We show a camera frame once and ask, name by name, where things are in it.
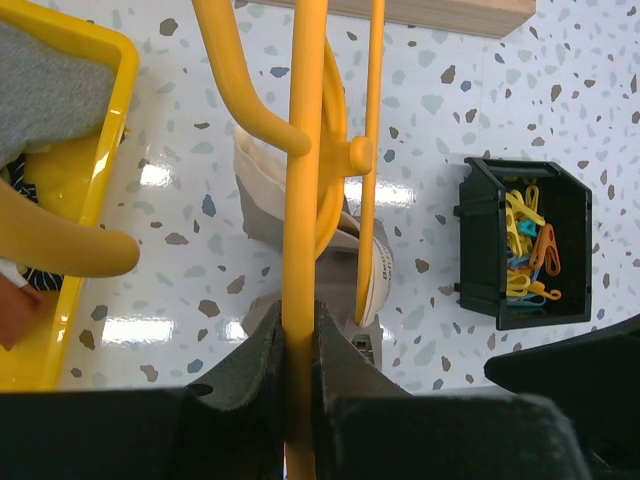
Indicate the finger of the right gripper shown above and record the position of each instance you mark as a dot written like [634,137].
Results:
[594,380]

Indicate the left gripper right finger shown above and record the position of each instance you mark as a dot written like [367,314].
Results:
[367,427]

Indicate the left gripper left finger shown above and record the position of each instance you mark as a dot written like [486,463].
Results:
[226,424]

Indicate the rust orange underwear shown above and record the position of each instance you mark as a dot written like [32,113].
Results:
[19,308]

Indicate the grey underwear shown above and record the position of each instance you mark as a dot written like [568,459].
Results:
[47,96]
[260,178]

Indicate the yellow hanger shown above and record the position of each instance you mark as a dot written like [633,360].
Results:
[320,158]

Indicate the navy striped underwear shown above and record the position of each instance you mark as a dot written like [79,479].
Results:
[19,273]

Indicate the wooden hanger rack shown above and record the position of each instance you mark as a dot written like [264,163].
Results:
[487,18]

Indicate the black clip box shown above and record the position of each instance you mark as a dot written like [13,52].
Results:
[525,243]

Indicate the yellow plastic tray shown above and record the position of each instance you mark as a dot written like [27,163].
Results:
[71,180]

